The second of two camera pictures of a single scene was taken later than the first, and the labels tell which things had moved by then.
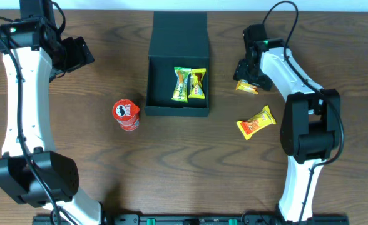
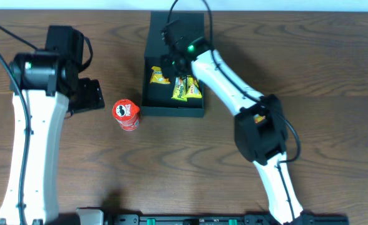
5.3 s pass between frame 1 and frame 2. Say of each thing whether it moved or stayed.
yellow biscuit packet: moved
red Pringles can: stayed
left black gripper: moved
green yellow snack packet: stayed
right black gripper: moved
